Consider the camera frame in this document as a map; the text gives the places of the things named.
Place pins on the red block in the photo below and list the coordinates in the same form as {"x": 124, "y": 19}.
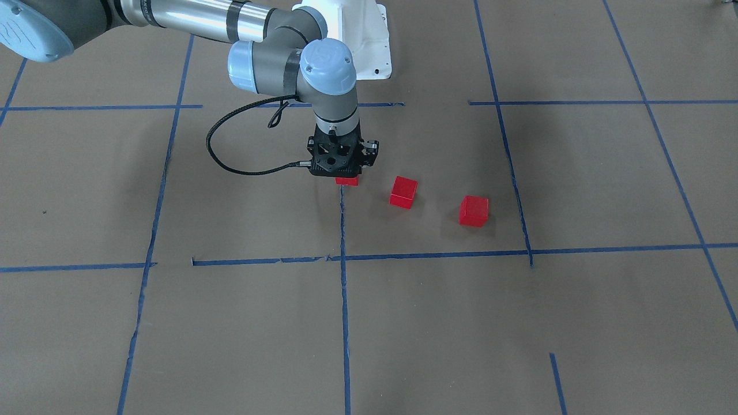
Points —
{"x": 347, "y": 181}
{"x": 474, "y": 211}
{"x": 403, "y": 192}

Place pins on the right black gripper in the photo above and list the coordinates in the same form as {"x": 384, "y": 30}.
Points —
{"x": 369, "y": 151}

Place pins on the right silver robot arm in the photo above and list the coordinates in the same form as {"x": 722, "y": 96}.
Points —
{"x": 284, "y": 55}

